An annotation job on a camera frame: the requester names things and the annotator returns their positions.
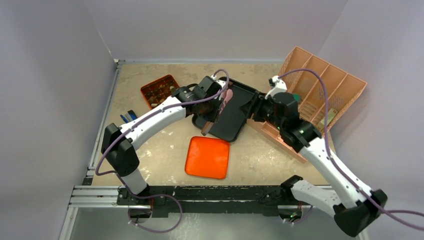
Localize pink metal tongs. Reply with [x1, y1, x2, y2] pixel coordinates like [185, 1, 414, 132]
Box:
[201, 89, 234, 136]

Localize orange box lid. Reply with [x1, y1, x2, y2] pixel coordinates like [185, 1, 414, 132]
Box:
[184, 136, 230, 180]

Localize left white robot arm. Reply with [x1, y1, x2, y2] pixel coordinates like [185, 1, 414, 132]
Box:
[101, 75, 230, 205]

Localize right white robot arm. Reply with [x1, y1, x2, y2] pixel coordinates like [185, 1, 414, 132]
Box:
[240, 92, 388, 237]

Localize orange chocolate box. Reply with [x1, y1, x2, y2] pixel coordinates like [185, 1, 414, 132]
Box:
[140, 74, 180, 110]

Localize green eraser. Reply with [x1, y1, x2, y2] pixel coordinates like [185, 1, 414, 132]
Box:
[293, 93, 301, 102]

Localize black tray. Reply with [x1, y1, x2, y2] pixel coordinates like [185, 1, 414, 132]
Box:
[208, 78, 257, 143]

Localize pink desk organizer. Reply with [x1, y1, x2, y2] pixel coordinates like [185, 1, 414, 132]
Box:
[246, 45, 368, 163]

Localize staple box in organizer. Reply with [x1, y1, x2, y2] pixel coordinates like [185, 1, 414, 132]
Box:
[318, 108, 338, 129]

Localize blue stapler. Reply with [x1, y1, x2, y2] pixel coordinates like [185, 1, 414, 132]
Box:
[119, 110, 138, 123]

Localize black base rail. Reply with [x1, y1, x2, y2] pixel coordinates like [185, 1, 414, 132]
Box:
[117, 175, 302, 218]

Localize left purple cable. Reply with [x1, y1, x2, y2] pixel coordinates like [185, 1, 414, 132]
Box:
[95, 68, 230, 234]

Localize purple cable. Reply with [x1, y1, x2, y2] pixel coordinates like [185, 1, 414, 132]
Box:
[278, 68, 424, 229]
[95, 68, 230, 234]

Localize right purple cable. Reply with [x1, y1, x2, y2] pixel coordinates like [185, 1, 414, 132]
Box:
[278, 68, 424, 229]

